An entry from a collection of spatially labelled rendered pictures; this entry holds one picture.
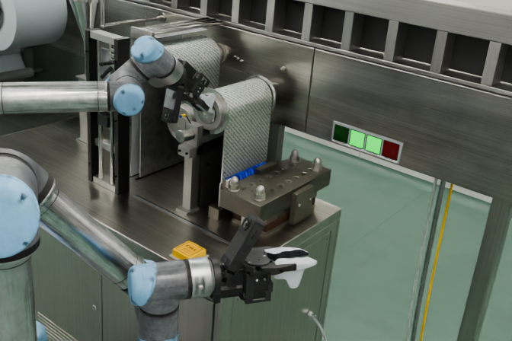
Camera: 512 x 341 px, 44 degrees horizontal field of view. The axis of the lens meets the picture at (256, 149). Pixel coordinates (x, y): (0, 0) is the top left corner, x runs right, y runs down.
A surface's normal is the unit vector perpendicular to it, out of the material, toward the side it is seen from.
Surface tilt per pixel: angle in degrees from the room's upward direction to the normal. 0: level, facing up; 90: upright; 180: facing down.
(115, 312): 90
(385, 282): 0
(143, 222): 0
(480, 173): 90
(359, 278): 0
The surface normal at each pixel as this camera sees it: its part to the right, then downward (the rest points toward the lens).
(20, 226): 0.30, 0.26
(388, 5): -0.62, 0.26
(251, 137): 0.78, 0.30
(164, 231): 0.08, -0.92
